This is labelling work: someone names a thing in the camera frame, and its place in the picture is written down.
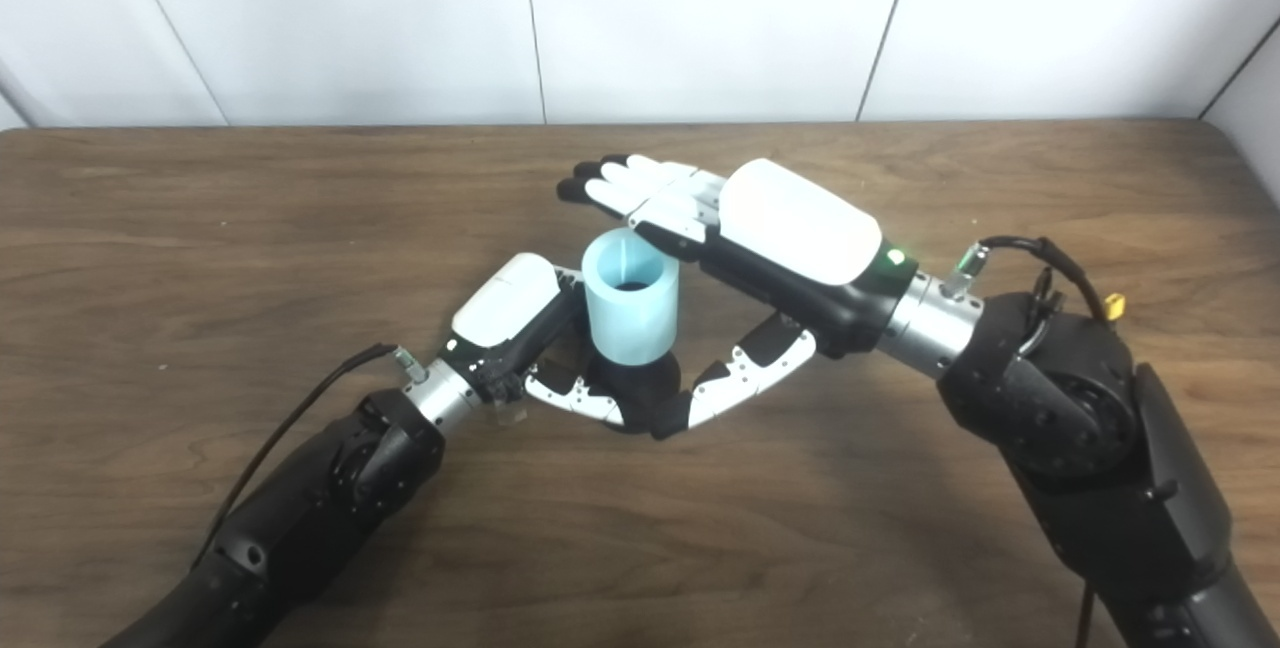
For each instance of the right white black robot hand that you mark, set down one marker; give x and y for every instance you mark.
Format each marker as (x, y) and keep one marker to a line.
(790, 238)

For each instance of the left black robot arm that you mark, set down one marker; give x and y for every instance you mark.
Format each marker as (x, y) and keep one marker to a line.
(300, 518)

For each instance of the black funnel-shaped vase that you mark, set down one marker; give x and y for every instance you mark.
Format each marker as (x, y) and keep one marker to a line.
(640, 393)

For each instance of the light blue cylinder cup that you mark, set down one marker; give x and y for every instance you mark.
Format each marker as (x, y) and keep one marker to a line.
(630, 318)

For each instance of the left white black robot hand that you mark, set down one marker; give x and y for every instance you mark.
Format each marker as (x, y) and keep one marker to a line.
(505, 313)

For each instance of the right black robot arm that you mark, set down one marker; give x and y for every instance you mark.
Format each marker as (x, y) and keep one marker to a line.
(1110, 438)

